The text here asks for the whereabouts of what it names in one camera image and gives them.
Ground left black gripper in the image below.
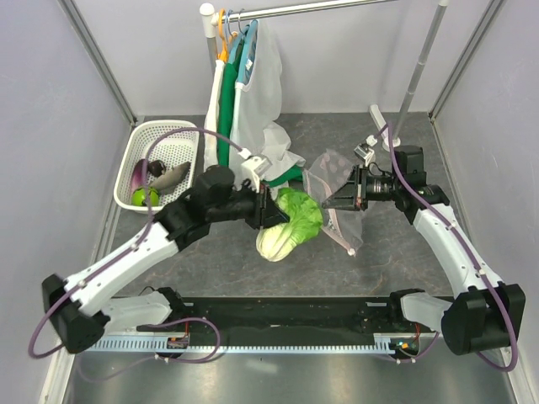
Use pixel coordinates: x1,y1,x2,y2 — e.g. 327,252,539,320
208,178,289,230

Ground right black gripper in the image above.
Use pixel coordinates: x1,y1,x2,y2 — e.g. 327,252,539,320
323,164,403,211

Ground green plastic lettuce head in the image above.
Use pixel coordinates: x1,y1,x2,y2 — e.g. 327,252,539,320
256,188,323,262

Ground clear pink-dotted zip bag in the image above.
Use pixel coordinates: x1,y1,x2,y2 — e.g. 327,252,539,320
302,147,366,258

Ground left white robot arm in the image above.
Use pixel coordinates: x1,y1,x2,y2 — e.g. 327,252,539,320
41,166,290,354

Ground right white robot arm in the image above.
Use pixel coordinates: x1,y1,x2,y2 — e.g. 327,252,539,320
323,146,526,355

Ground white mesh garment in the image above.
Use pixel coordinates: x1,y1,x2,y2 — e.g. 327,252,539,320
231,20,305,188

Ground white garment with trim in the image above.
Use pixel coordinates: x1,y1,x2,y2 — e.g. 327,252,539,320
204,60,225,170

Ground white perforated plastic basket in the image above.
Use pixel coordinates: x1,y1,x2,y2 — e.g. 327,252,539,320
114,120,200,214

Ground purple toy eggplant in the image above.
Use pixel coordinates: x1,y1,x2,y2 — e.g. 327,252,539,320
131,157,168,193

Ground green garment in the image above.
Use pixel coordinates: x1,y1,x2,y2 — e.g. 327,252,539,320
217,38,302,188

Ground orange clothes hanger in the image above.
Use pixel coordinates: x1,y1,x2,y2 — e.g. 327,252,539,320
217,8,230,62

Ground light blue clothes hanger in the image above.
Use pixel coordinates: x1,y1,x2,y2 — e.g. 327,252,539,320
227,19,259,85

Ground white metal clothes rack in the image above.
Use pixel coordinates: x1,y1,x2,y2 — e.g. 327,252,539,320
199,0,449,152

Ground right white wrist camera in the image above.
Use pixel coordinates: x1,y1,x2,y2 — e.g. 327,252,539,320
354,135,377,167

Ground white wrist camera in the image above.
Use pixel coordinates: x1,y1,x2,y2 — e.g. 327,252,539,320
354,135,377,167
238,148,271,193

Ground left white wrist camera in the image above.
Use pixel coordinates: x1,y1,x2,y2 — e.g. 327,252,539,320
238,148,271,193

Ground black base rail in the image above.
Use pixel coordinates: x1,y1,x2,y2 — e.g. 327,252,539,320
125,295,460,338

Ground white slotted cable duct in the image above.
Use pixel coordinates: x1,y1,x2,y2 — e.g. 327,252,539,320
87,334,404,354

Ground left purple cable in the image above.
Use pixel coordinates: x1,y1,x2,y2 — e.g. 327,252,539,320
27,128,253,359

